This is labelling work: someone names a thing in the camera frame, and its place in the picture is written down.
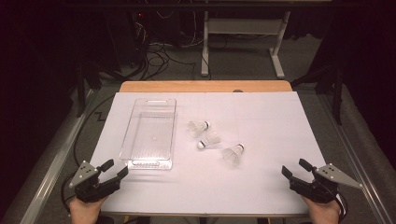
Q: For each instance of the black metal stand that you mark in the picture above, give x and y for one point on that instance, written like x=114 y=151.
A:
x=337 y=99
x=81 y=93

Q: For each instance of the dark computer tower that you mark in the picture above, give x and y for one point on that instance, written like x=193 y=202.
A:
x=124 y=37

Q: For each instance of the person's left hand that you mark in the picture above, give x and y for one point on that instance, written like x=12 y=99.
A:
x=85 y=213

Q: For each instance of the person's right hand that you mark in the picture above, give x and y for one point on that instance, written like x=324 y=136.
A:
x=323 y=213

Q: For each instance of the clear plastic storage bin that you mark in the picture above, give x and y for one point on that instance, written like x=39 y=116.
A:
x=149 y=124

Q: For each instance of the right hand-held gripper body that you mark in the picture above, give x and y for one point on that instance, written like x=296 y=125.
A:
x=320 y=186

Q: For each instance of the white metal stand frame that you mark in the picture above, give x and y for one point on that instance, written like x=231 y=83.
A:
x=243 y=26

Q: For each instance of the wooden table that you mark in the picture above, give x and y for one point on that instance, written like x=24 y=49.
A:
x=186 y=86

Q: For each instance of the white feather shuttlecock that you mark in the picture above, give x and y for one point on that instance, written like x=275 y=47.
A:
x=233 y=153
x=199 y=126
x=210 y=139

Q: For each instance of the white table cover sheet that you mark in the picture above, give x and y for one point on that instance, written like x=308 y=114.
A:
x=249 y=186

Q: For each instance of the aluminium floor rail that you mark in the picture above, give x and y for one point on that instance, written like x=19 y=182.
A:
x=356 y=161
x=51 y=177

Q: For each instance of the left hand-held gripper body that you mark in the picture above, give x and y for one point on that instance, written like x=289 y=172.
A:
x=90 y=186

